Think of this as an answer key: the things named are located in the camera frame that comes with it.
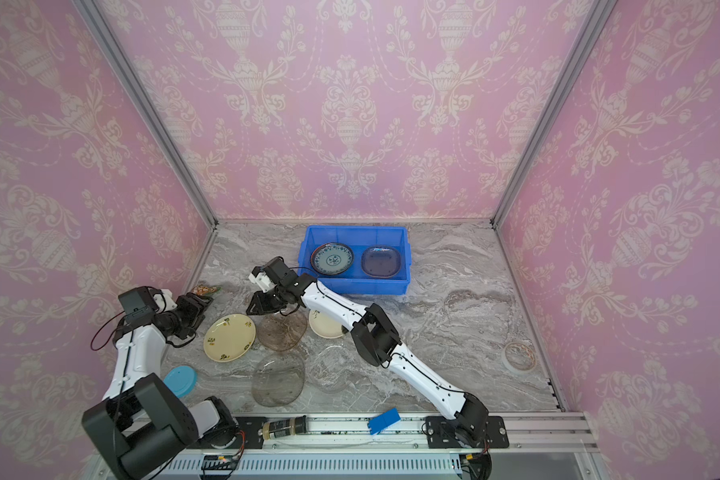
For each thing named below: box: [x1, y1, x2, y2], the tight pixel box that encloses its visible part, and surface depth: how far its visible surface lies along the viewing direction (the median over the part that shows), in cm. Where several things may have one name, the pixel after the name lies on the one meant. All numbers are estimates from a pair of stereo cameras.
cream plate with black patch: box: [308, 309, 344, 339], surface depth 93 cm
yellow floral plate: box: [204, 314, 256, 363], surface depth 92 cm
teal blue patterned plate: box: [310, 242, 354, 276], surface depth 108 cm
